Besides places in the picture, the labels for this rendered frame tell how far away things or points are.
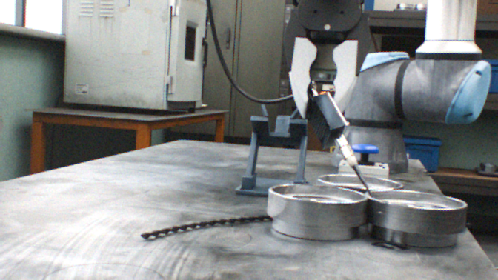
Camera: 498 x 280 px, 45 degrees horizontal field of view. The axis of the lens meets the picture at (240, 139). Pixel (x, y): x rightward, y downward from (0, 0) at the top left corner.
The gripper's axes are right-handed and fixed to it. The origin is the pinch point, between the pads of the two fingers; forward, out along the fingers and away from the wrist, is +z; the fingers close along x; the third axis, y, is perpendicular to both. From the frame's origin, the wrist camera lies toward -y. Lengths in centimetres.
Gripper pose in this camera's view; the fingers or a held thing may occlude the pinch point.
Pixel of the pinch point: (319, 107)
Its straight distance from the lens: 69.0
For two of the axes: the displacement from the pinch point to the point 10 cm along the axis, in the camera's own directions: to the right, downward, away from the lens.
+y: 2.2, 0.6, 9.7
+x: -9.7, -0.9, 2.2
